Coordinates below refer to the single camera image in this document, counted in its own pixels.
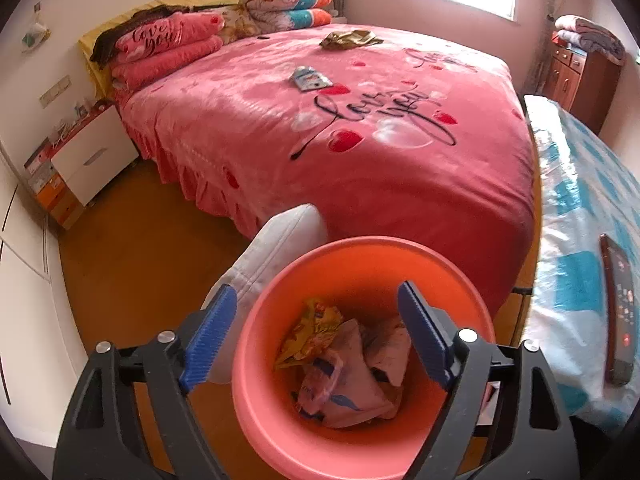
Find pink folded pillows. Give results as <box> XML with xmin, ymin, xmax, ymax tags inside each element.
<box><xmin>111</xmin><ymin>11</ymin><xmax>224</xmax><ymax>91</ymax></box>

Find yellow headboard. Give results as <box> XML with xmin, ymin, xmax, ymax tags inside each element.
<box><xmin>78</xmin><ymin>0</ymin><xmax>239</xmax><ymax>99</ymax></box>

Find pink bed cover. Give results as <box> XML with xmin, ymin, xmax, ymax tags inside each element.
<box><xmin>118</xmin><ymin>27</ymin><xmax>535</xmax><ymax>313</ymax></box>

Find folded blanket on cabinet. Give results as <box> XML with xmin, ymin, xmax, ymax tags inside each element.
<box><xmin>554</xmin><ymin>15</ymin><xmax>626</xmax><ymax>66</ymax></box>

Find rolled floral quilt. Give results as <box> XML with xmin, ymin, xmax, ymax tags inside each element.
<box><xmin>217</xmin><ymin>0</ymin><xmax>332</xmax><ymax>44</ymax></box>

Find brown wooden cabinet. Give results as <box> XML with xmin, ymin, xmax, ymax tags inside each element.
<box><xmin>542</xmin><ymin>44</ymin><xmax>622</xmax><ymax>136</ymax></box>

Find black smartphone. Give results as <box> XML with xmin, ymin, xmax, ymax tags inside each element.
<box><xmin>600</xmin><ymin>234</ymin><xmax>637</xmax><ymax>387</ymax></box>

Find yellow green snack bag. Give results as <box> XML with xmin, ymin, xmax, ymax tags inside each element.
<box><xmin>274</xmin><ymin>298</ymin><xmax>344</xmax><ymax>370</ymax></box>

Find blue checkered tablecloth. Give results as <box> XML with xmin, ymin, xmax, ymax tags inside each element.
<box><xmin>522</xmin><ymin>96</ymin><xmax>639</xmax><ymax>436</ymax></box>

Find olive cloth on bed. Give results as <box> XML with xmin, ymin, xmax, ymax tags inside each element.
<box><xmin>319</xmin><ymin>29</ymin><xmax>384</xmax><ymax>51</ymax></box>

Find small wrapper on bed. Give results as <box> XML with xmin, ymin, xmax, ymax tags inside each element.
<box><xmin>290</xmin><ymin>66</ymin><xmax>333</xmax><ymax>92</ymax></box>

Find white shoe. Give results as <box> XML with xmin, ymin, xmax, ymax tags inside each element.
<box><xmin>205</xmin><ymin>204</ymin><xmax>329</xmax><ymax>385</ymax></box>

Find white printed plastic package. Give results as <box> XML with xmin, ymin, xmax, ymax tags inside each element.
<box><xmin>295</xmin><ymin>316</ymin><xmax>411</xmax><ymax>429</ymax></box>

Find white nightstand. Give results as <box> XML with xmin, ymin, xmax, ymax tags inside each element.
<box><xmin>51</xmin><ymin>105</ymin><xmax>138</xmax><ymax>206</ymax></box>

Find orange trash bucket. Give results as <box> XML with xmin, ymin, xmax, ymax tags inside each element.
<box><xmin>232</xmin><ymin>236</ymin><xmax>495</xmax><ymax>479</ymax></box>

